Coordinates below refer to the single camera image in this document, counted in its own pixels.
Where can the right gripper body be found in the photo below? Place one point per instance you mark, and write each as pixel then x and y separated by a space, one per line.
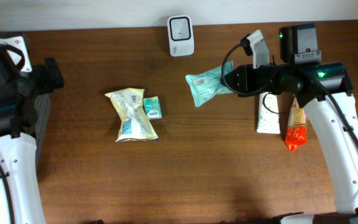
pixel 265 79

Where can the teal wipes packet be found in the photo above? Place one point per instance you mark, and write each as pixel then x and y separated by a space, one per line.
pixel 206 86

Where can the white tube with tan cap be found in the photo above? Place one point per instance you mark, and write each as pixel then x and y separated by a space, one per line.
pixel 268 118

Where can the orange spaghetti packet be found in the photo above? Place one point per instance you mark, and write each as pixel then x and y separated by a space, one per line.
pixel 296 127

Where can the small teal tissue pack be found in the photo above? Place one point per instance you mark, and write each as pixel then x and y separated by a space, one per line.
pixel 152 108

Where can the cream snack bag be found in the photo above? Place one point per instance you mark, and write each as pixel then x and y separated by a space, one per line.
pixel 135 125

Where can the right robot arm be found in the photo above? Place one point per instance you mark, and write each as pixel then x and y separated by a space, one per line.
pixel 325 92

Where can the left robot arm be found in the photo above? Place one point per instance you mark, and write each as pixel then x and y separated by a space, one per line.
pixel 24 111

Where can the grey plastic basket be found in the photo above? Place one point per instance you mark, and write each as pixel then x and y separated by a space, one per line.
pixel 43 105

